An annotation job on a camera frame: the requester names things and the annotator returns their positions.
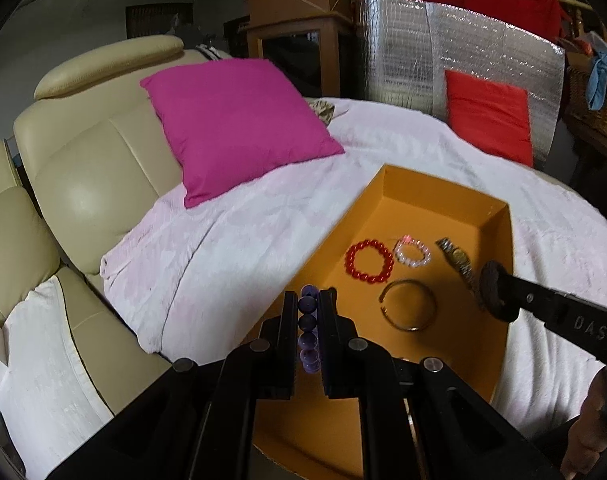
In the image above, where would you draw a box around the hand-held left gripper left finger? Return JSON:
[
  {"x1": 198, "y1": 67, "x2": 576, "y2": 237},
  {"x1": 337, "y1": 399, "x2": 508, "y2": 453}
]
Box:
[{"x1": 48, "y1": 290, "x2": 302, "y2": 480}]

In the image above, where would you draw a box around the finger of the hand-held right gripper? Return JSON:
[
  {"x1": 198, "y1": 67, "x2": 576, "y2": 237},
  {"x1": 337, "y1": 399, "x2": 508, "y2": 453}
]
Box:
[{"x1": 491, "y1": 261, "x2": 549, "y2": 327}]

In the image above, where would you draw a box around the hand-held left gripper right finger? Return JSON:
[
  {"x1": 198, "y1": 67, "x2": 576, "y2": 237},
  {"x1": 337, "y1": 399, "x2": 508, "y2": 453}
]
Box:
[{"x1": 317, "y1": 287, "x2": 561, "y2": 480}]

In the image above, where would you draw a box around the purple bead bracelet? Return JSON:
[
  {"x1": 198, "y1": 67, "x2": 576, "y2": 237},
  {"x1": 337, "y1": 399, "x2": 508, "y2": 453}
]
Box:
[{"x1": 297, "y1": 284, "x2": 321, "y2": 375}]

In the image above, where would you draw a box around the black hair tie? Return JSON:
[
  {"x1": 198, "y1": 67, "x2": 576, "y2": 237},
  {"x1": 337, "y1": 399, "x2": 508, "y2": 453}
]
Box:
[{"x1": 479, "y1": 261, "x2": 521, "y2": 322}]

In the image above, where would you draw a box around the red bead bracelet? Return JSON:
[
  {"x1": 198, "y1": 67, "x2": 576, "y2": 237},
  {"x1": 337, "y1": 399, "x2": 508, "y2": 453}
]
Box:
[{"x1": 344, "y1": 238, "x2": 394, "y2": 283}]

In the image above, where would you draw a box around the gold face metal wristwatch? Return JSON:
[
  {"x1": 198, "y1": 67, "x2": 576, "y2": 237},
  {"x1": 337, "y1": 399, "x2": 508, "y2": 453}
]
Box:
[{"x1": 436, "y1": 237, "x2": 487, "y2": 306}]

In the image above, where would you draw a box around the pink clear bead bracelet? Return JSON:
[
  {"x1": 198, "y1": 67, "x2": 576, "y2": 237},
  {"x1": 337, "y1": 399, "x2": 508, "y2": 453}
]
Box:
[{"x1": 393, "y1": 234, "x2": 433, "y2": 268}]

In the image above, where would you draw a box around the orange cardboard box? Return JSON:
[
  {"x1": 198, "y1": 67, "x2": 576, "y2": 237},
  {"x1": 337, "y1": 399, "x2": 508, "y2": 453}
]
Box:
[{"x1": 241, "y1": 162, "x2": 514, "y2": 480}]

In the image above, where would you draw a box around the person's right hand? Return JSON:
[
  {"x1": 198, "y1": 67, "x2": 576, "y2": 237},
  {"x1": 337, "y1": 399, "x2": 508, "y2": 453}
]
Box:
[{"x1": 558, "y1": 365, "x2": 607, "y2": 480}]

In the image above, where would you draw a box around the metal bangle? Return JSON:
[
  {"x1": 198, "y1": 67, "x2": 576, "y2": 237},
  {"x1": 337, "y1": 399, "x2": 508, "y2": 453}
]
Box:
[{"x1": 379, "y1": 279, "x2": 437, "y2": 332}]

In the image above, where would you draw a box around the pale pink blanket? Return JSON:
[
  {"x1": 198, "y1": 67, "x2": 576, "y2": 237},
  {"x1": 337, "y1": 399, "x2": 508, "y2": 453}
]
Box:
[{"x1": 100, "y1": 96, "x2": 607, "y2": 426}]

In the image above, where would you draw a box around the red cushion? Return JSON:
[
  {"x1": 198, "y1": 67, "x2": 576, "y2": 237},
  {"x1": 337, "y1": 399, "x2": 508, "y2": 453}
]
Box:
[{"x1": 443, "y1": 69, "x2": 535, "y2": 167}]

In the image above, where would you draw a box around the wicker basket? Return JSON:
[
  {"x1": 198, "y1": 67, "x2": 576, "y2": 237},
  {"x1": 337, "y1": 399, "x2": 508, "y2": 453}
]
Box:
[{"x1": 563, "y1": 65, "x2": 607, "y2": 136}]

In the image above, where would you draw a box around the magenta pillow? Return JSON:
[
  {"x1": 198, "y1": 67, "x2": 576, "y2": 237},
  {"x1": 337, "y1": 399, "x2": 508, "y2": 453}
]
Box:
[{"x1": 140, "y1": 57, "x2": 345, "y2": 209}]

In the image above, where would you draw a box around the patterned cloth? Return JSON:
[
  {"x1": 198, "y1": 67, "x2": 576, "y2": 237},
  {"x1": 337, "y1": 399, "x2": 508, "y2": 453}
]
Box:
[{"x1": 306, "y1": 99, "x2": 351, "y2": 127}]

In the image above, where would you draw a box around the blue cloth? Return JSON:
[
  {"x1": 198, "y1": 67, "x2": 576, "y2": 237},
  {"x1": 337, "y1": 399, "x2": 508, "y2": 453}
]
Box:
[{"x1": 583, "y1": 50, "x2": 607, "y2": 111}]

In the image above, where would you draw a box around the white cloth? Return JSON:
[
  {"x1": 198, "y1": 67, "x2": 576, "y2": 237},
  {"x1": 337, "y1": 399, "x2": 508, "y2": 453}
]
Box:
[{"x1": 0, "y1": 275, "x2": 114, "y2": 480}]

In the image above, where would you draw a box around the beige leather sofa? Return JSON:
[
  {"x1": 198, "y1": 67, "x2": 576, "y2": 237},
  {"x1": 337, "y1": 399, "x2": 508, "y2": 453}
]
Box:
[{"x1": 0, "y1": 35, "x2": 234, "y2": 480}]

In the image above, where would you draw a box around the silver insulation sheet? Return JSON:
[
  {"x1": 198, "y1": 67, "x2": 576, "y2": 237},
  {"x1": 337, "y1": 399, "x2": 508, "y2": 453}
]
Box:
[{"x1": 352, "y1": 0, "x2": 567, "y2": 171}]

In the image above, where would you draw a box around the striped cloth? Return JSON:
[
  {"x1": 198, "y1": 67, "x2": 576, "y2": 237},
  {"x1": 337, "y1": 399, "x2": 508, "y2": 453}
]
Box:
[{"x1": 194, "y1": 45, "x2": 232, "y2": 62}]

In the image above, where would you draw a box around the red garment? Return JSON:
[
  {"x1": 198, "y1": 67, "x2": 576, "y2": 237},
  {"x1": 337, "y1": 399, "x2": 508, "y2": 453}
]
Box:
[{"x1": 408, "y1": 0, "x2": 564, "y2": 41}]

